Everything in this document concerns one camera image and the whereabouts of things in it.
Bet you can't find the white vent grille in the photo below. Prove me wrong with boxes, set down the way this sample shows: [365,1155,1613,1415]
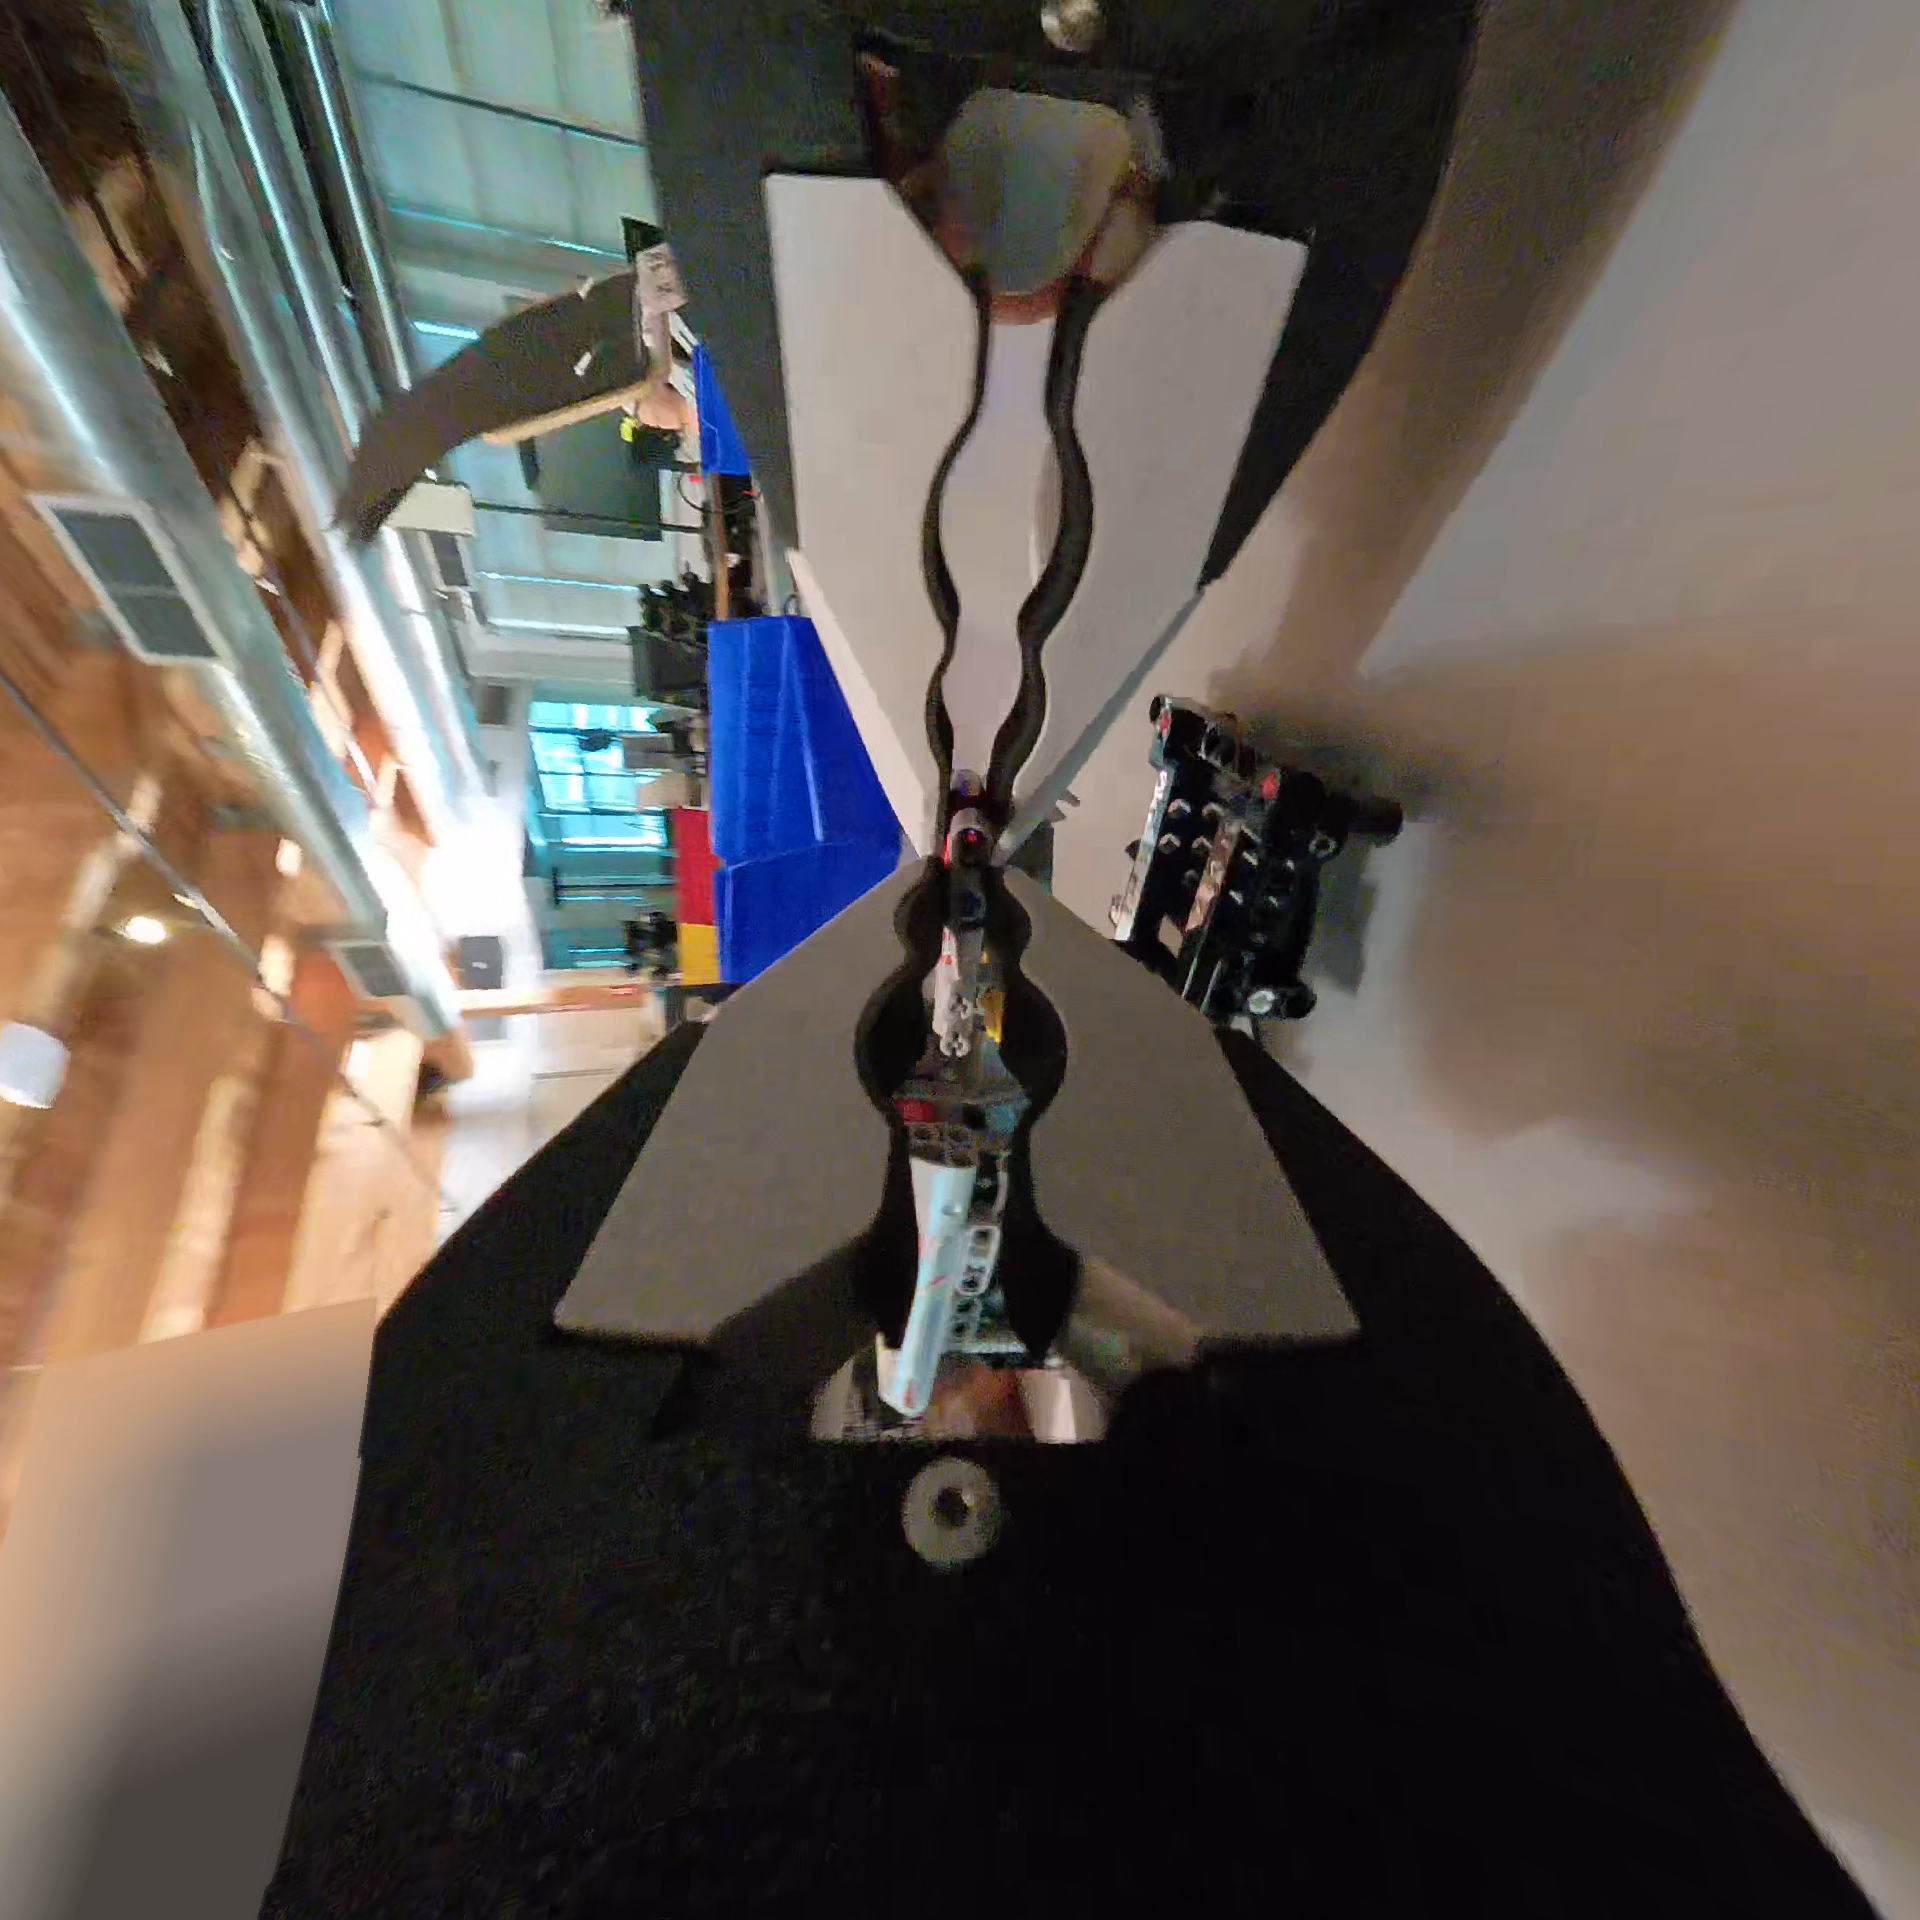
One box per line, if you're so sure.
[29,492,232,666]

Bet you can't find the silver ventilation duct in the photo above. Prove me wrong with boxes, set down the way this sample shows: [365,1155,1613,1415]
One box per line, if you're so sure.
[0,83,452,1052]

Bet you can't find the blue storage bin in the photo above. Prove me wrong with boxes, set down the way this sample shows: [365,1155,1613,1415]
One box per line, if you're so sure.
[701,613,906,985]
[690,343,755,479]

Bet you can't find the wooden display board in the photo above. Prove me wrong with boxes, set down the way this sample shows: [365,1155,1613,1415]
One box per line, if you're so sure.
[328,275,682,545]

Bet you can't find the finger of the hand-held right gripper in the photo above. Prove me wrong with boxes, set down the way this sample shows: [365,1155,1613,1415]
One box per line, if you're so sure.
[989,218,1312,869]
[762,172,995,846]

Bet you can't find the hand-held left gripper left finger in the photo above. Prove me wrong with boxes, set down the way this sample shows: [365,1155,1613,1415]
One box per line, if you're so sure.
[552,867,940,1346]

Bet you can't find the person's right hand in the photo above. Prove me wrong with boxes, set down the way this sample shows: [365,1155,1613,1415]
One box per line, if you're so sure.
[972,221,1168,327]

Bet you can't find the grey red brick truck model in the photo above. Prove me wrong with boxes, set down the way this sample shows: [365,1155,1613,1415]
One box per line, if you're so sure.
[874,693,1409,1423]

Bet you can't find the light grey desk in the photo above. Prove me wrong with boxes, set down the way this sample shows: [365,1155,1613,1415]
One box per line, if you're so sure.
[757,0,1920,1920]

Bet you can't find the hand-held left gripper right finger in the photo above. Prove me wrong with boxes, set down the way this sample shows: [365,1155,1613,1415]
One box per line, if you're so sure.
[984,873,1362,1346]

